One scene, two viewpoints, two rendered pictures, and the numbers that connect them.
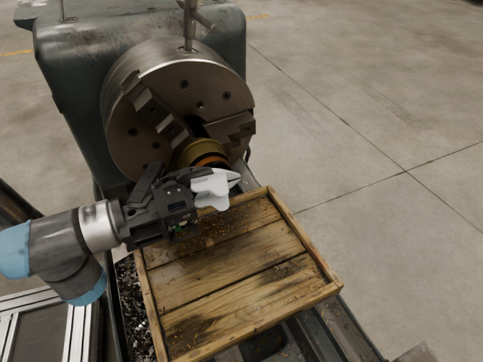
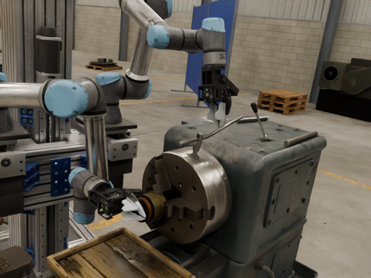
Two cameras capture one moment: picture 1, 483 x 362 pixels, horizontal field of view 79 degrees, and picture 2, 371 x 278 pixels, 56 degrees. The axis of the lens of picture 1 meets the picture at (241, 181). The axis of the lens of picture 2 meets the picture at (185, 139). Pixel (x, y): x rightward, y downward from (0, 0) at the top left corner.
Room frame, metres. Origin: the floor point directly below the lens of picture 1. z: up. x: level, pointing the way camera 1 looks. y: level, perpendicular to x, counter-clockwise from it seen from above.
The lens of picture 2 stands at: (0.08, -0.86, 1.61)
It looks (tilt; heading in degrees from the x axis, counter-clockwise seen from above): 17 degrees down; 66
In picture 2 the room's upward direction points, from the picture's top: 7 degrees clockwise
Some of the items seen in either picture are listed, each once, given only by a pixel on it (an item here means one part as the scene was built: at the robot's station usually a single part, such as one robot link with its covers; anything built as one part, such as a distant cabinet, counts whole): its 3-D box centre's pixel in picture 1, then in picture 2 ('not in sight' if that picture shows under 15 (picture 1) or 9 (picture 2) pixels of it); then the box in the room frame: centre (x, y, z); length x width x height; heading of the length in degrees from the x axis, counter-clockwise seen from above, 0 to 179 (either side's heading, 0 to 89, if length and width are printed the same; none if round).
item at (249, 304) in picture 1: (228, 261); (120, 272); (0.32, 0.03, 0.89); 0.36 x 0.30 x 0.04; 115
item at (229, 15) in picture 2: not in sight; (203, 55); (3.57, 6.36, 1.18); 4.12 x 0.80 x 2.35; 76
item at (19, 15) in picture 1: (37, 19); (194, 124); (0.71, 0.45, 1.24); 0.09 x 0.08 x 0.03; 25
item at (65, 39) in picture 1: (140, 62); (242, 173); (0.90, 0.31, 1.06); 0.59 x 0.48 x 0.39; 25
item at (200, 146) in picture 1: (205, 164); (149, 206); (0.41, 0.07, 1.08); 0.09 x 0.09 x 0.09; 25
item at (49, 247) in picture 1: (48, 243); (84, 182); (0.24, 0.28, 1.08); 0.11 x 0.08 x 0.09; 114
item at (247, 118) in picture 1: (233, 129); (186, 210); (0.51, 0.02, 1.09); 0.12 x 0.11 x 0.05; 115
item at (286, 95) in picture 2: not in sight; (282, 101); (5.98, 6.37, 0.22); 1.25 x 0.86 x 0.44; 28
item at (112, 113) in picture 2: not in sight; (106, 110); (0.40, 0.80, 1.21); 0.15 x 0.15 x 0.10
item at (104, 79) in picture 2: not in sight; (109, 86); (0.40, 0.80, 1.33); 0.13 x 0.12 x 0.14; 9
